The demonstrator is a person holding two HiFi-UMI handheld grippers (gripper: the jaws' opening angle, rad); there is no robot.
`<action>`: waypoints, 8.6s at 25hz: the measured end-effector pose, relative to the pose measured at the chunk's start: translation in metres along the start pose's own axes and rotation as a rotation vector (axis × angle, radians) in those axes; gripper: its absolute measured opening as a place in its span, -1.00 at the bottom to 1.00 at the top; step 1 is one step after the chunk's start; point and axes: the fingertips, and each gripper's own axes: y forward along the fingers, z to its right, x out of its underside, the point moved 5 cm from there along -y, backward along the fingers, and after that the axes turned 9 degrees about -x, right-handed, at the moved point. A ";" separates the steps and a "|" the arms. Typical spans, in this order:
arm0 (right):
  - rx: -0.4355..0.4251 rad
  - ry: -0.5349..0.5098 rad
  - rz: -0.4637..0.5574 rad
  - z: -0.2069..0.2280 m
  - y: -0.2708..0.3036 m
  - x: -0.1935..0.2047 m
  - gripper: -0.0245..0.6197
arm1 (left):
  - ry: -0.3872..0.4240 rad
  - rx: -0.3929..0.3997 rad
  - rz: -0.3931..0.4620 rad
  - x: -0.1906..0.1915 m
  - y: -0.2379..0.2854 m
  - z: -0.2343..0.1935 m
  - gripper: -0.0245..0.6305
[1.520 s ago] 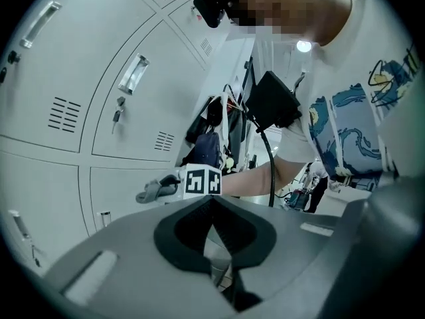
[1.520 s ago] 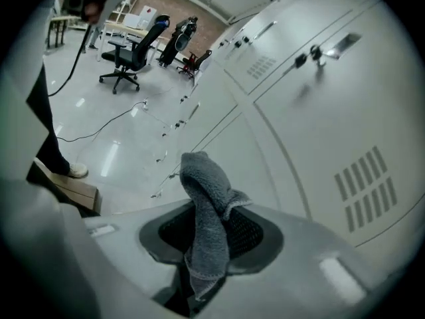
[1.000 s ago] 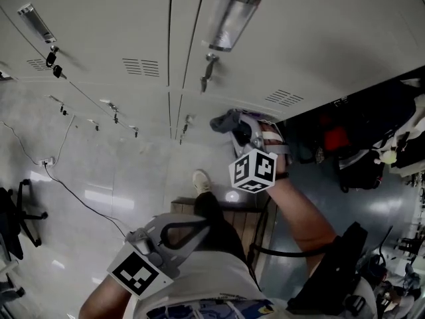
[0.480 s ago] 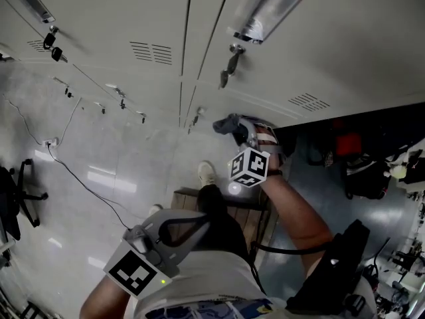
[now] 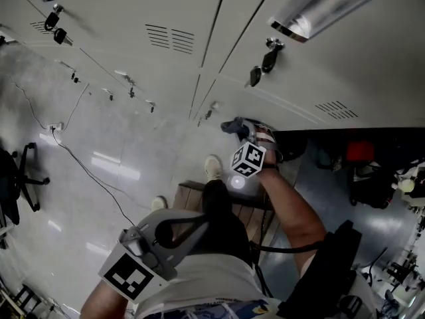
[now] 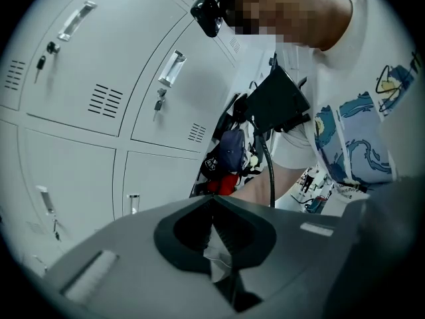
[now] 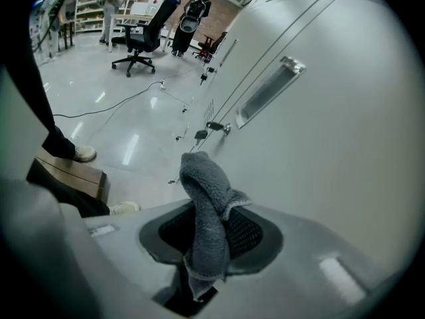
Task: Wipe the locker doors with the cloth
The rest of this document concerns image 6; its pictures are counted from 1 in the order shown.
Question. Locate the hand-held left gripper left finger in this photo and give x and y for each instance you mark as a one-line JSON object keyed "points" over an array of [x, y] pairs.
{"points": [[133, 261]]}

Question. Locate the person's white printed T-shirt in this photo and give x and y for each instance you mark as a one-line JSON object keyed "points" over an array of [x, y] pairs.
{"points": [[348, 78]]}

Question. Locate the black head-mounted camera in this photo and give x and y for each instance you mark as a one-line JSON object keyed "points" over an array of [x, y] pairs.
{"points": [[209, 15]]}

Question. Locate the grey metal locker door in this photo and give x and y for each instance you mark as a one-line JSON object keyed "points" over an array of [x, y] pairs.
{"points": [[159, 178]]}

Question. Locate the black bag with white print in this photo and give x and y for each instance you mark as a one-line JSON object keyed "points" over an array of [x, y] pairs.
{"points": [[210, 166]]}

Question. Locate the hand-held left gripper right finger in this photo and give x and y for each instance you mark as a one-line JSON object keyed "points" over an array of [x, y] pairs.
{"points": [[292, 244]]}

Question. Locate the green and white plush toy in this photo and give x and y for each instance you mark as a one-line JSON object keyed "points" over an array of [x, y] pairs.
{"points": [[254, 161]]}

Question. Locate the grey metal locker cabinet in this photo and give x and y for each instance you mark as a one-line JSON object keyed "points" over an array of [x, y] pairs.
{"points": [[66, 165]]}

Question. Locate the person's right forearm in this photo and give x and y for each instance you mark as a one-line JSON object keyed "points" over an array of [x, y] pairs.
{"points": [[259, 186]]}

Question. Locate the navy blue backpack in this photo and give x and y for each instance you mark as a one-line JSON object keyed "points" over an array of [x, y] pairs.
{"points": [[232, 149]]}

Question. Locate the red and teal vacuum cleaner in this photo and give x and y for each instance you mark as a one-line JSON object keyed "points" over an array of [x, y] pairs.
{"points": [[320, 203]]}

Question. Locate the black hanging jacket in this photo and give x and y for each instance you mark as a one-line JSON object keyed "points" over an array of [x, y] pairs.
{"points": [[237, 111]]}

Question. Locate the red bag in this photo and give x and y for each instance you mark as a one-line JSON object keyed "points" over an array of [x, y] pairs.
{"points": [[224, 183]]}

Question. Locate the person's head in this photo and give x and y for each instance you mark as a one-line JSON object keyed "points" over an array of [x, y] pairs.
{"points": [[292, 12]]}

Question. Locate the black device box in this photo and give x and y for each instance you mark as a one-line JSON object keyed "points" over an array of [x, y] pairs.
{"points": [[279, 101]]}

